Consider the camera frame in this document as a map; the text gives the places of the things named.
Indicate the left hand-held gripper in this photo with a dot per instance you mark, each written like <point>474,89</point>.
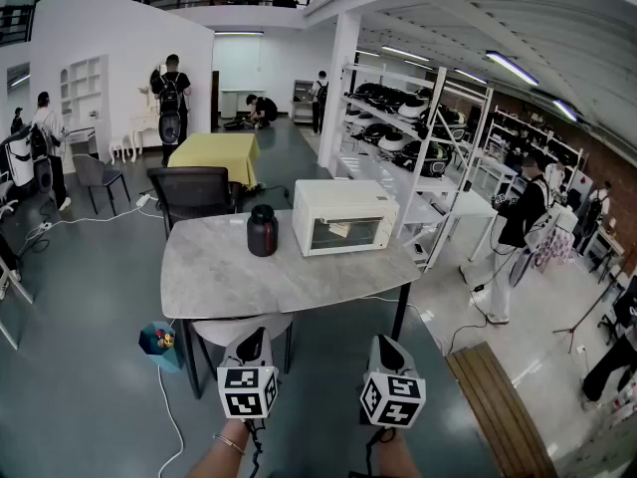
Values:
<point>241,391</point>

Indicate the grey upholstered chair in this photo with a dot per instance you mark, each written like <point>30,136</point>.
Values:
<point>94,169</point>

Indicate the row of black white devices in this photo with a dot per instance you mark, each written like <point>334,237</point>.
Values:
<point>393,142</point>

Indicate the white black machine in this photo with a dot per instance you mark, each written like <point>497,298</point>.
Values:
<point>17,162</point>

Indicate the white built-in shelf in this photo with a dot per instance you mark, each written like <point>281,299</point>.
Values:
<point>84,92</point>

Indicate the yellow cake slice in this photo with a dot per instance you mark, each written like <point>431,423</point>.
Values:
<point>338,229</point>

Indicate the blue hexagonal bin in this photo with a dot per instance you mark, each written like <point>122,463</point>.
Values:
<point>156,354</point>

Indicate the white console table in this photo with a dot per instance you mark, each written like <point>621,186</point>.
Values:
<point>142,122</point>

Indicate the table with yellow cloth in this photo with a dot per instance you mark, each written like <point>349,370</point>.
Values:
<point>214,150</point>

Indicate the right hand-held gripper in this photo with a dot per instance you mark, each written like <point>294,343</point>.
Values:
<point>393,399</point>

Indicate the person's left forearm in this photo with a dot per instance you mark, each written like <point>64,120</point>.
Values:
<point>219,458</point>

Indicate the black mesh chair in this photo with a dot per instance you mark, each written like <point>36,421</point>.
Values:
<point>191,192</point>

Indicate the wooden slat bench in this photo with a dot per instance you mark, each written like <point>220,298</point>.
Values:
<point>497,406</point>

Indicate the person's right forearm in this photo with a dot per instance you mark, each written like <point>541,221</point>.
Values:
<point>395,458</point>

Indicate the white metal shelf rack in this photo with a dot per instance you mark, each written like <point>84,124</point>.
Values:
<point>378,169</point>

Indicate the black tripod stand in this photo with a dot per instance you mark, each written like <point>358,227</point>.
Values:
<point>592,311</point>

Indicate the white oven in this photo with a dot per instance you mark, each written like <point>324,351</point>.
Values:
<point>343,197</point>

